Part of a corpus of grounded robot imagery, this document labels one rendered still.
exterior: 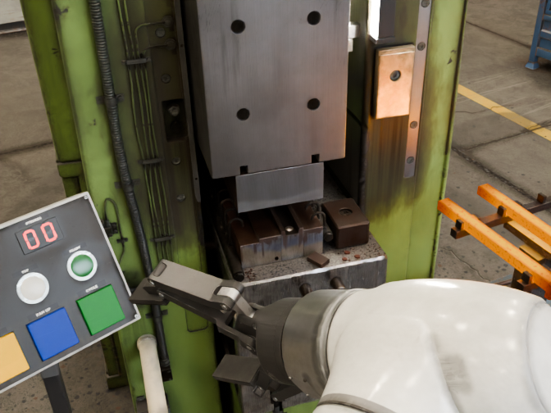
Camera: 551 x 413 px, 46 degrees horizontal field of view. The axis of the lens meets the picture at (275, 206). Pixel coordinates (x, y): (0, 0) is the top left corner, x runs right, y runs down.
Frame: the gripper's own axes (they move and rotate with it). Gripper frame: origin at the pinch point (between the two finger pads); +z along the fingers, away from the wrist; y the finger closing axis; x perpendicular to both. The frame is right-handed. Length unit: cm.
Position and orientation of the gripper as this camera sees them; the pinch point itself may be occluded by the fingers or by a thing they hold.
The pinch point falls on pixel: (186, 330)
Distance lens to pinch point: 72.5
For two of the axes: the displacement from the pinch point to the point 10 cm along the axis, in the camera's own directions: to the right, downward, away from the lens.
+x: 4.9, -7.2, 5.0
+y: 6.0, 6.9, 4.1
